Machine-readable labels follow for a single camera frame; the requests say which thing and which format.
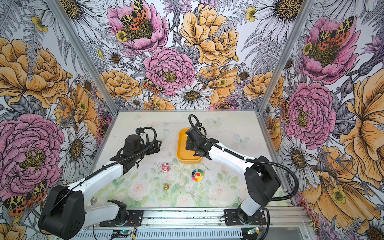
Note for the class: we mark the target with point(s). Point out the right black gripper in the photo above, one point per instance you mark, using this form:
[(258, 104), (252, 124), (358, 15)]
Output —
[(188, 144)]

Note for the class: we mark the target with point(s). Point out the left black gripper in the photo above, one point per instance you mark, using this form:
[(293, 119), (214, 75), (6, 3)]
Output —
[(157, 147)]

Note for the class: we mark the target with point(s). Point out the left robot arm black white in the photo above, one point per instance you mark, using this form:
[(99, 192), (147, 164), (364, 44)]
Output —
[(65, 212)]

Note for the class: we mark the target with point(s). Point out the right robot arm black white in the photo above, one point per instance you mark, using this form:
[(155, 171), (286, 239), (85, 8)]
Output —
[(261, 178)]

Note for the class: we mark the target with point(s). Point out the yellow plastic bin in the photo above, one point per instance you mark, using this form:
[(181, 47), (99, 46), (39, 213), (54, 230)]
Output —
[(183, 155)]

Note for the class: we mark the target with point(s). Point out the small pink toy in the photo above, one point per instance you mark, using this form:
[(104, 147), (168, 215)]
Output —
[(166, 167)]

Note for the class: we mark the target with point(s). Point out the multicolour round toy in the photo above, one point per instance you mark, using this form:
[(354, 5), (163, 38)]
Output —
[(197, 175)]

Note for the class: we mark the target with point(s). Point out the silver wrench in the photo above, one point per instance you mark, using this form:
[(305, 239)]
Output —
[(93, 201)]

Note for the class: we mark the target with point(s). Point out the left small circuit board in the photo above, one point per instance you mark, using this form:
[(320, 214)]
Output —
[(122, 234)]

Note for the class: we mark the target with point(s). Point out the small circuit board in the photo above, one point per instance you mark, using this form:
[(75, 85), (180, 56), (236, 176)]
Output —
[(122, 234), (254, 230)]

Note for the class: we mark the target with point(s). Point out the right small circuit board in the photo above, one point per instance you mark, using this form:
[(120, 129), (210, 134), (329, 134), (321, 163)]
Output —
[(254, 230)]

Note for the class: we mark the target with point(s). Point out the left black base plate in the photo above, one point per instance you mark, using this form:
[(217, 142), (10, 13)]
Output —
[(131, 218)]

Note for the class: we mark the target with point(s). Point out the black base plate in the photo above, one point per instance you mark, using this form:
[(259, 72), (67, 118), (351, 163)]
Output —
[(131, 218), (231, 218)]

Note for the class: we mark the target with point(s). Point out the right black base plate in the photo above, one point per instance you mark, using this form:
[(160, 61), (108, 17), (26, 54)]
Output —
[(231, 218)]

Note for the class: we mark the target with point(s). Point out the white ventilated cable duct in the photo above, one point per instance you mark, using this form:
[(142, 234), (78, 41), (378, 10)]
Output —
[(165, 234)]

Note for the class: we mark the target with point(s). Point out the aluminium front rail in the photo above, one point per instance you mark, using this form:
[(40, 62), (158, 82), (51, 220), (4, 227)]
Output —
[(188, 218)]

